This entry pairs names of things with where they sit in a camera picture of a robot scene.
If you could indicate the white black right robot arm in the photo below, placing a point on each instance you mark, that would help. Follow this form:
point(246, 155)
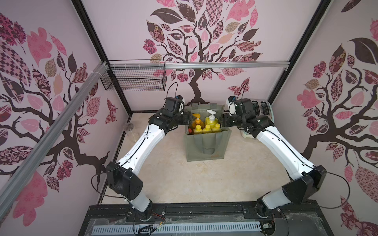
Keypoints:
point(306, 178)

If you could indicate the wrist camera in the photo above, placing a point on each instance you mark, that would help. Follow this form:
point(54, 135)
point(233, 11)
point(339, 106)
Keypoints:
point(230, 102)
point(181, 102)

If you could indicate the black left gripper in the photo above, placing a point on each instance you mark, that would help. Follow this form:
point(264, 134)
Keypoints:
point(186, 118)

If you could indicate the black wire basket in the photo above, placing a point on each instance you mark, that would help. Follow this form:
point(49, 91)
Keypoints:
point(135, 75)

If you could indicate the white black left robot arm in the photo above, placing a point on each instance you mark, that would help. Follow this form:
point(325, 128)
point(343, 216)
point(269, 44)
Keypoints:
point(122, 176)

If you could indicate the large orange pump soap bottle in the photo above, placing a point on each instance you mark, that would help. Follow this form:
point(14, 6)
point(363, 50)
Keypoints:
point(197, 121)

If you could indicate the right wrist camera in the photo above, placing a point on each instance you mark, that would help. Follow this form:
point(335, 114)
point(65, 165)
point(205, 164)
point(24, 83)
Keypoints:
point(230, 102)

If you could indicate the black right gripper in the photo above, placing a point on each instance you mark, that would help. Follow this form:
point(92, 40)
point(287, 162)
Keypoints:
point(229, 118)

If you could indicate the mint chrome toaster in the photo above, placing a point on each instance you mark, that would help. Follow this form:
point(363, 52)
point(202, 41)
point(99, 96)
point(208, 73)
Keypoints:
point(255, 117)

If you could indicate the clear glass cup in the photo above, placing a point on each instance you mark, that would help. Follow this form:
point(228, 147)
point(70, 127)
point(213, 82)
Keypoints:
point(131, 132)

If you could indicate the white slotted cable duct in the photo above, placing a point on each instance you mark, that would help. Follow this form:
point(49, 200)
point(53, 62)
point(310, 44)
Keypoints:
point(176, 229)

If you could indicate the orange bottle yellow cap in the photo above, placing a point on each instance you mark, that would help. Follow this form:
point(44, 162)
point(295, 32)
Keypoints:
point(217, 128)
point(207, 129)
point(198, 129)

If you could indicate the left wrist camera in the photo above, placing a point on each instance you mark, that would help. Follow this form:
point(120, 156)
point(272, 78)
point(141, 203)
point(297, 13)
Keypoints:
point(181, 102)

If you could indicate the green fabric shopping bag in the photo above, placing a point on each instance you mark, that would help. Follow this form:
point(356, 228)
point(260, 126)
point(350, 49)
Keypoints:
point(210, 146)

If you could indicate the yellow pump soap bottle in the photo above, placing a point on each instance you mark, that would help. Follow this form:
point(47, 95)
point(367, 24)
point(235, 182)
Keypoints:
point(211, 120)

